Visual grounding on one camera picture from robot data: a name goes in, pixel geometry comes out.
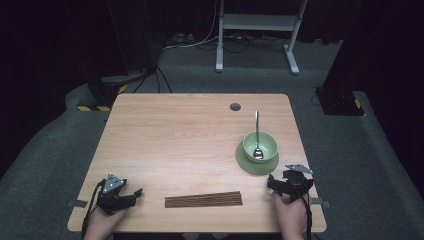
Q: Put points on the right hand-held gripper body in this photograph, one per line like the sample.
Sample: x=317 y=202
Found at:
x=296 y=183

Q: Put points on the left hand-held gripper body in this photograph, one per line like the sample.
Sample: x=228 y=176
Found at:
x=113 y=183

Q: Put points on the green ceramic bowl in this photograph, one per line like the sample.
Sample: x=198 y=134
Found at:
x=263 y=141

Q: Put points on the row of dark wooden chopsticks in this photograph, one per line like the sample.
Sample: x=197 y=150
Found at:
x=203 y=199

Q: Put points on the person's right hand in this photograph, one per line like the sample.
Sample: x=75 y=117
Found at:
x=290 y=216

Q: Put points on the person's left hand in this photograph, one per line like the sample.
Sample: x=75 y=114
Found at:
x=103 y=223

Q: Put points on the green ceramic saucer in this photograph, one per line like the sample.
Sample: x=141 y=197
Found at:
x=248 y=166

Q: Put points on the grey tape tab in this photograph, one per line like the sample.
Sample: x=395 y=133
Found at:
x=77 y=203
x=320 y=202

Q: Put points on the metal spoon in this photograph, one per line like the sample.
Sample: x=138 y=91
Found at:
x=257 y=126

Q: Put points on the black stand with hazard tape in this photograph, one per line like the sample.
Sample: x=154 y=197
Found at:
x=103 y=95
x=340 y=100

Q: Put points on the white metal stand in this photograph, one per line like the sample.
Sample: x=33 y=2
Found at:
x=260 y=22

